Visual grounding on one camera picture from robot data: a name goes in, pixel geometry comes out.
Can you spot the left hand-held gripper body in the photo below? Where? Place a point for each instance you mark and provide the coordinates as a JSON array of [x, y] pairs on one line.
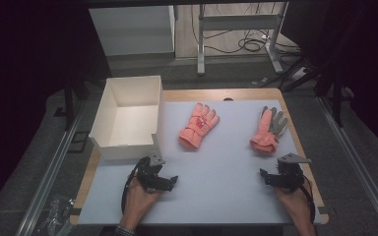
[[146, 173]]

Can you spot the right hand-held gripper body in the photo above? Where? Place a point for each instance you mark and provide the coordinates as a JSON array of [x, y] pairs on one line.
[[290, 175]]

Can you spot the pink glove with grey palm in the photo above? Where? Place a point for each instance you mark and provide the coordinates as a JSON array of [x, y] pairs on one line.
[[264, 136]]

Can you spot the white box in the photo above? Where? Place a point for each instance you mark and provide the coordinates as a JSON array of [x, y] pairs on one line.
[[128, 124]]

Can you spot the pink glove with red tag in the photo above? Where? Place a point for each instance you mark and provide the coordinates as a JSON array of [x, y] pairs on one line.
[[197, 129]]

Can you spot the person's right hand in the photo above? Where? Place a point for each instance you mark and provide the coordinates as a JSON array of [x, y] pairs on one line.
[[297, 205]]

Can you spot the person's left hand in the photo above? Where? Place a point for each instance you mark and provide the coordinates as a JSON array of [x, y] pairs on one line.
[[137, 203]]

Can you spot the light grey table mat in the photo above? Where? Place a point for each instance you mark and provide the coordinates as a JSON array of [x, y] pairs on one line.
[[216, 183]]

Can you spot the black tape piece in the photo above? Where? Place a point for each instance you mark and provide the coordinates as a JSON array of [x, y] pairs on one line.
[[75, 211], [323, 210]]

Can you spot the black stand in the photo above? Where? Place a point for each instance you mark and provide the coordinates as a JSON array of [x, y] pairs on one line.
[[336, 95], [69, 101]]

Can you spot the clear plastic bag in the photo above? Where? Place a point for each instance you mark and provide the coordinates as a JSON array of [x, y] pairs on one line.
[[54, 214]]

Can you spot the white power strip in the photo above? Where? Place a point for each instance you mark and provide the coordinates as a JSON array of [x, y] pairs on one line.
[[299, 73]]

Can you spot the white cabinet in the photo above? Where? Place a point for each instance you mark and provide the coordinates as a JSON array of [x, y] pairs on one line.
[[133, 29]]

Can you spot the aluminium rail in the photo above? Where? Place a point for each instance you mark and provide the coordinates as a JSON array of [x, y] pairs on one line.
[[357, 164], [50, 170]]

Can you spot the black floor bracket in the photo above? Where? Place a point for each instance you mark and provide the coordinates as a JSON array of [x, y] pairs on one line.
[[78, 141]]

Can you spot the grey metal desk frame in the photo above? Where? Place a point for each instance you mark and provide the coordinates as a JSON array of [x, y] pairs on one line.
[[239, 23]]

